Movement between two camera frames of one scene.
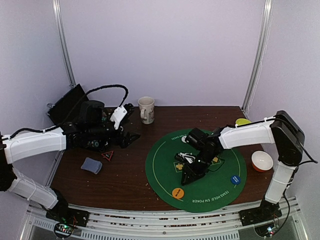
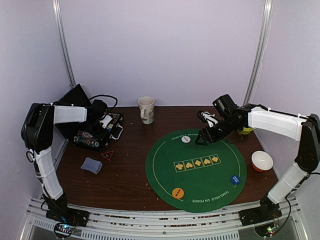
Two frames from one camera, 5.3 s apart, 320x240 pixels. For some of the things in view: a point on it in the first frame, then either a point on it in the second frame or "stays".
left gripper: x=117 y=140 to x=100 y=135
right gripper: x=193 y=169 to x=208 y=133
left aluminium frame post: x=60 y=27 stays
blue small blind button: x=235 y=180 stays
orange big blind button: x=178 y=193 stays
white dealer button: x=183 y=139 stays
